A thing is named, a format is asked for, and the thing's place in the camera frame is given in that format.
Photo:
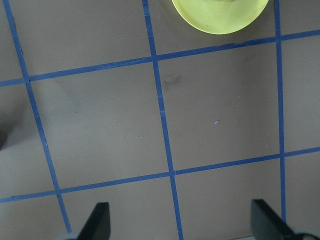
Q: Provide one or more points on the yellow plate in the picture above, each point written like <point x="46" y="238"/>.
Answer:
<point x="217" y="17"/>

